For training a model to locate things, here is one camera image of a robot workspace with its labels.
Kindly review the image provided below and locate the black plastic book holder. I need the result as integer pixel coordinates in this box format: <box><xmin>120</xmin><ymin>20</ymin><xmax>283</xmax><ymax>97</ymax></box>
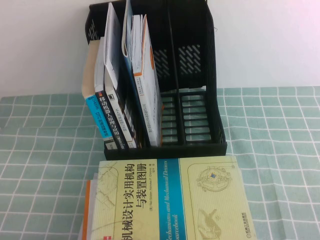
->
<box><xmin>84</xmin><ymin>0</ymin><xmax>228</xmax><ymax>161</ymax></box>

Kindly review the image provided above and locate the book with cyan spine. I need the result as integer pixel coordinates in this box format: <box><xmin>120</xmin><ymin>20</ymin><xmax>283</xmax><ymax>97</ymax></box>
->
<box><xmin>81</xmin><ymin>37</ymin><xmax>113</xmax><ymax>140</ymax></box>

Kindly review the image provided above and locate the yellow mechanical devices book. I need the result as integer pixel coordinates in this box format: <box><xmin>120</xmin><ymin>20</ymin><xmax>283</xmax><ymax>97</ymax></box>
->
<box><xmin>87</xmin><ymin>156</ymin><xmax>257</xmax><ymax>240</ymax></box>

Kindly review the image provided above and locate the book with black spine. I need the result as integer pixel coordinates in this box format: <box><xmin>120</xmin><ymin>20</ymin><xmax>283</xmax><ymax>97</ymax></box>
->
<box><xmin>94</xmin><ymin>37</ymin><xmax>118</xmax><ymax>151</ymax></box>

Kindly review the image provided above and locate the thin white booklet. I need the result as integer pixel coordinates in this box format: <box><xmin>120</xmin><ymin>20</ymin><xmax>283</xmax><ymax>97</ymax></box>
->
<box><xmin>103</xmin><ymin>2</ymin><xmax>120</xmax><ymax>88</ymax></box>

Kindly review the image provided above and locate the black spine robotics book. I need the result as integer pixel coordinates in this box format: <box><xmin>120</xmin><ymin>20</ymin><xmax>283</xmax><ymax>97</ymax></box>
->
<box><xmin>103</xmin><ymin>71</ymin><xmax>138</xmax><ymax>150</ymax></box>

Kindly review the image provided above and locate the white book in stack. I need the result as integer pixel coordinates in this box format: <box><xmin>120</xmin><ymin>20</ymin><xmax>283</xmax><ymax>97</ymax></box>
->
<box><xmin>88</xmin><ymin>171</ymin><xmax>100</xmax><ymax>240</ymax></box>

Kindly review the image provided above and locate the blue cover magazine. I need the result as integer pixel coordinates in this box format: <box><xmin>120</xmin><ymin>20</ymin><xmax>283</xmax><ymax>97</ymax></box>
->
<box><xmin>121</xmin><ymin>0</ymin><xmax>151</xmax><ymax>148</ymax></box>

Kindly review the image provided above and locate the orange edged book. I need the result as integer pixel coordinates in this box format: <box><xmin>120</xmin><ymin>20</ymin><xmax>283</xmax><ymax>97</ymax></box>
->
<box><xmin>81</xmin><ymin>179</ymin><xmax>92</xmax><ymax>240</ymax></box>

